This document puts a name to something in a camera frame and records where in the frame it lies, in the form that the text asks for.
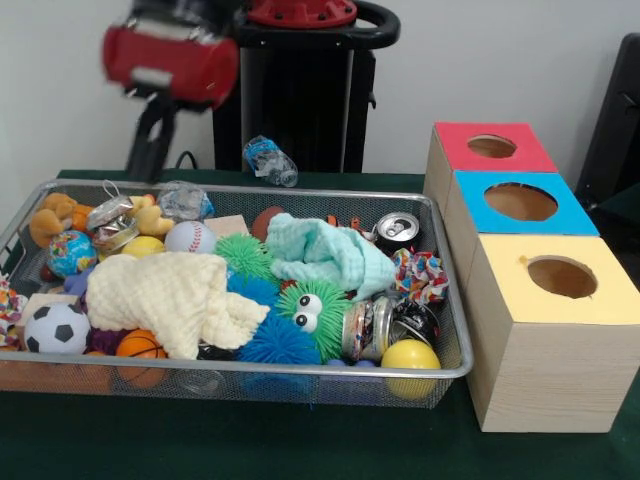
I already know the silver soda can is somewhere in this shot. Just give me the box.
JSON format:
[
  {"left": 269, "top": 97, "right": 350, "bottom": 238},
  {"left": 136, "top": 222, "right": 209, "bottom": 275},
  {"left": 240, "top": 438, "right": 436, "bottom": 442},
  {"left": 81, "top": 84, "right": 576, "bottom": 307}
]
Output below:
[{"left": 373, "top": 211, "right": 424, "bottom": 256}]

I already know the black and white soccer ball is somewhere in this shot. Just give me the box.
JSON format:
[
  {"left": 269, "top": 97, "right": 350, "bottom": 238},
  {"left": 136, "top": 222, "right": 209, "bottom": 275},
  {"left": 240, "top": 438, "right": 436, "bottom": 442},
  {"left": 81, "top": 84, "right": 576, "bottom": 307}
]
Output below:
[{"left": 23, "top": 302, "right": 92, "bottom": 355}]

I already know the mint knit cloth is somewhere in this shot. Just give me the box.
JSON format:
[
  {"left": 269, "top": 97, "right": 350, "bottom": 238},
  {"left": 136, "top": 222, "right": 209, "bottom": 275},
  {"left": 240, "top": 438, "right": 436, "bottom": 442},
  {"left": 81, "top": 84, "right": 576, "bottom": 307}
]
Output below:
[{"left": 263, "top": 212, "right": 398, "bottom": 303}]

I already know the green cloth side table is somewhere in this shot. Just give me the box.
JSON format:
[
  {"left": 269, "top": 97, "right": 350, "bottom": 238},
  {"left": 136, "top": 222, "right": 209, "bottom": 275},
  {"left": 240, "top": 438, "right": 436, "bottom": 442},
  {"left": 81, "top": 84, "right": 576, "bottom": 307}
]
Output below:
[{"left": 594, "top": 180, "right": 640, "bottom": 239}]

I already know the green spiky toy with eyes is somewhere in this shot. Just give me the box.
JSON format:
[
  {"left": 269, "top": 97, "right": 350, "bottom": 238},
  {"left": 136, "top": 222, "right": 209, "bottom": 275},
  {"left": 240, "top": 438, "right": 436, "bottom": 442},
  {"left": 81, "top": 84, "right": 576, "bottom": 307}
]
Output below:
[{"left": 274, "top": 279, "right": 354, "bottom": 365}]

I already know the wooden box with three holes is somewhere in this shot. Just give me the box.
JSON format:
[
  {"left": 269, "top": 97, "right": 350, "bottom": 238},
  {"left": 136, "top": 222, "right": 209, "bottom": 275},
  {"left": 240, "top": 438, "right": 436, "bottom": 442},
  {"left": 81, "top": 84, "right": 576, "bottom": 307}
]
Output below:
[{"left": 422, "top": 121, "right": 640, "bottom": 434}]

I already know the white baseball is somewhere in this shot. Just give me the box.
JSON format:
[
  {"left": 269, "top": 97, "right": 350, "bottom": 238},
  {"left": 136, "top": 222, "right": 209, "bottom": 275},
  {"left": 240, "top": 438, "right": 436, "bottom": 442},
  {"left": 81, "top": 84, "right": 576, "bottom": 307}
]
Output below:
[{"left": 163, "top": 220, "right": 217, "bottom": 254}]

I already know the silver mesh bin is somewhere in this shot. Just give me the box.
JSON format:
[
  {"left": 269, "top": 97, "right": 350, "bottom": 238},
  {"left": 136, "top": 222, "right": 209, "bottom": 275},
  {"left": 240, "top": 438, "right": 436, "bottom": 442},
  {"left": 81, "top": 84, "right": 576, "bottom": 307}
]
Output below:
[{"left": 0, "top": 178, "right": 475, "bottom": 410}]

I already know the large yellow ball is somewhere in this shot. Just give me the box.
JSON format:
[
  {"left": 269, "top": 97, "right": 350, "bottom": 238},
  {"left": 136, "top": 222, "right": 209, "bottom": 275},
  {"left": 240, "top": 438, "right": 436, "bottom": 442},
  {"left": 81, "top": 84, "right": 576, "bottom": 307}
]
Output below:
[{"left": 380, "top": 339, "right": 443, "bottom": 400}]

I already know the crushed clear plastic bottle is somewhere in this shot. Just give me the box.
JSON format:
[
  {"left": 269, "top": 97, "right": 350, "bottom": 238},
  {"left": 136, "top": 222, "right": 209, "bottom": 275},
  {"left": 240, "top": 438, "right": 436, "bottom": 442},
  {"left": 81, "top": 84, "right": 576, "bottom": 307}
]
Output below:
[{"left": 242, "top": 134, "right": 299, "bottom": 188}]

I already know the small orange basketball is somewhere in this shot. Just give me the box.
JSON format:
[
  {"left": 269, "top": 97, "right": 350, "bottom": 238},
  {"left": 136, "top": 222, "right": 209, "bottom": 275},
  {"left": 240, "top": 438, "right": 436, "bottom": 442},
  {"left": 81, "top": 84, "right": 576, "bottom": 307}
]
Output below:
[{"left": 115, "top": 329, "right": 169, "bottom": 360}]

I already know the cream knit cloth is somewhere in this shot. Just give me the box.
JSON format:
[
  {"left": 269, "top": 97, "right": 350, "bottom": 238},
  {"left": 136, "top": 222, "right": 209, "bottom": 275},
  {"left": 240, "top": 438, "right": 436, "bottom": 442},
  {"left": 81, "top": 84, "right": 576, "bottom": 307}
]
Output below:
[{"left": 85, "top": 251, "right": 272, "bottom": 361}]

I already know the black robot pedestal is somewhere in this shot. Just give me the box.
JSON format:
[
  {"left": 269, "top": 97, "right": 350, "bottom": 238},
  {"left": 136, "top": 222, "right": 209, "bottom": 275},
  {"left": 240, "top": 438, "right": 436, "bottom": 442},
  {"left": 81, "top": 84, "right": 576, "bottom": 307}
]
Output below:
[{"left": 212, "top": 0, "right": 401, "bottom": 174}]

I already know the small yellow ball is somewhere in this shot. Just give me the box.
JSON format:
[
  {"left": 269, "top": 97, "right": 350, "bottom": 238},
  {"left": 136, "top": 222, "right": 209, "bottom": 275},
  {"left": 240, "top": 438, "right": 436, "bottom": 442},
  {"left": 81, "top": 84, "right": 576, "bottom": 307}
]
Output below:
[{"left": 121, "top": 235, "right": 166, "bottom": 259}]

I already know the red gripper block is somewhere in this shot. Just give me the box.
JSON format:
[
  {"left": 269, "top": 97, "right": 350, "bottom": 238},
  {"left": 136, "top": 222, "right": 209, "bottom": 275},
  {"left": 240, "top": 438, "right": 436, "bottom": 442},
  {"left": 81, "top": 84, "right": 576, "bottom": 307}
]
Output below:
[{"left": 102, "top": 19, "right": 240, "bottom": 184}]

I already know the yellow plush toy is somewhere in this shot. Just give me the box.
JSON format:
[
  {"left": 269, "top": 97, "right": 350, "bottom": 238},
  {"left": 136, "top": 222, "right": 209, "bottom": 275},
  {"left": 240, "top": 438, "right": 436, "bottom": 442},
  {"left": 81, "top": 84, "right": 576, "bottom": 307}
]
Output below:
[{"left": 127, "top": 194, "right": 176, "bottom": 237}]

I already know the black upright panel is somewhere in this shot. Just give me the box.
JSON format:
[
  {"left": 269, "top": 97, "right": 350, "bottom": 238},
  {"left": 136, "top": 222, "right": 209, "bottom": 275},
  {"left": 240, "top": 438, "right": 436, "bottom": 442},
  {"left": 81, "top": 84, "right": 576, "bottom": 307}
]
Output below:
[{"left": 574, "top": 32, "right": 640, "bottom": 211}]

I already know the dark green table cloth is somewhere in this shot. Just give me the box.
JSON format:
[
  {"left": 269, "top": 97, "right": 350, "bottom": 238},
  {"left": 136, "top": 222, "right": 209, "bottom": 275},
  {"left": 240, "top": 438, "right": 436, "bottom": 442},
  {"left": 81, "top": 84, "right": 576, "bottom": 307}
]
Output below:
[{"left": 0, "top": 168, "right": 640, "bottom": 480}]

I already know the clear plastic packet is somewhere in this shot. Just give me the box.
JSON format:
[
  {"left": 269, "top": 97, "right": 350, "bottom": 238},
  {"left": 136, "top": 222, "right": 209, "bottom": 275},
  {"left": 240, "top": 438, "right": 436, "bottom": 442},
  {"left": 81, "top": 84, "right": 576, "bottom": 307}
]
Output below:
[{"left": 156, "top": 180, "right": 216, "bottom": 222}]

